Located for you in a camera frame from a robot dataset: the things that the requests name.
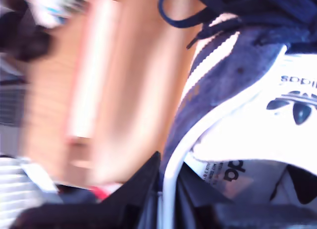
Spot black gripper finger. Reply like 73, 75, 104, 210
177, 169, 234, 229
101, 151, 162, 229

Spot blue suede shoe white stripes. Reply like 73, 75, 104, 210
158, 0, 317, 229

